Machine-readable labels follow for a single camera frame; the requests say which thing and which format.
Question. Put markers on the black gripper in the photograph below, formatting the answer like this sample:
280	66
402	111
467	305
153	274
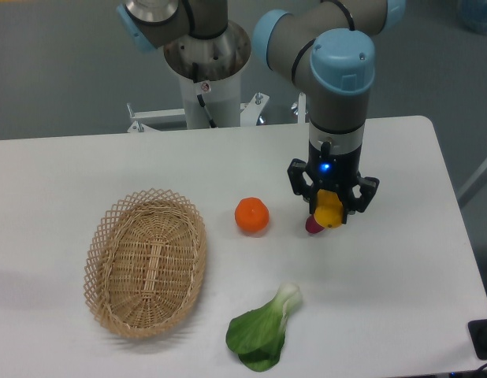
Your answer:
338	173

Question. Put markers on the yellow red mango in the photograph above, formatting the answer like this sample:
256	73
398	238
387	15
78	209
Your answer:
328	213

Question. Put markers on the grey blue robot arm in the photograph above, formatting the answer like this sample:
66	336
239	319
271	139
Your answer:
326	53

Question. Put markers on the orange tangerine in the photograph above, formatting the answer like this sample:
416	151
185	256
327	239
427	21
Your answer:
251	215

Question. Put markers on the green bok choy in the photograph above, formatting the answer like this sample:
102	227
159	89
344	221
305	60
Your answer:
258	336

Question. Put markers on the woven wicker basket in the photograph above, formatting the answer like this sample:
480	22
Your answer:
145	265

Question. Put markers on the black device at table edge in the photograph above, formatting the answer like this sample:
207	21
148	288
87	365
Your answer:
478	334

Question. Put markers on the blue object in corner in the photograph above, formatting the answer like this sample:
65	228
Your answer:
473	14

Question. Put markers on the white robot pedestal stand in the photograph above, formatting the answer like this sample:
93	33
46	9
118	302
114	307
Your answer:
209	74

